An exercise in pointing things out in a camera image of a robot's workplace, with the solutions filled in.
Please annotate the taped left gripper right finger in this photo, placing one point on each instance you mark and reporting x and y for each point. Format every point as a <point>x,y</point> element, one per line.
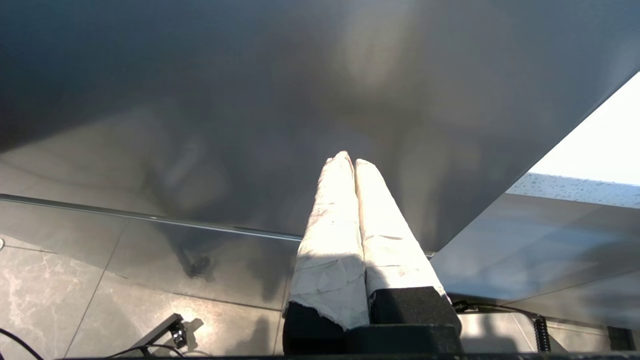
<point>395,250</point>

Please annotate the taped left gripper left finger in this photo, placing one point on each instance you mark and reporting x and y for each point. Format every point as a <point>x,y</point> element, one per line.
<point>330,260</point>

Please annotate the base cabinet front panel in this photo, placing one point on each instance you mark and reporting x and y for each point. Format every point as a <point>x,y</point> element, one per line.
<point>540,250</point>

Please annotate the tall cabinet unit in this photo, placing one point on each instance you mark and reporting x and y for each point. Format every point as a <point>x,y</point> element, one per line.
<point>200,100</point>

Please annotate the small black block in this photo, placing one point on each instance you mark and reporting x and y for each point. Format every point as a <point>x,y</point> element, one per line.
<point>621,338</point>

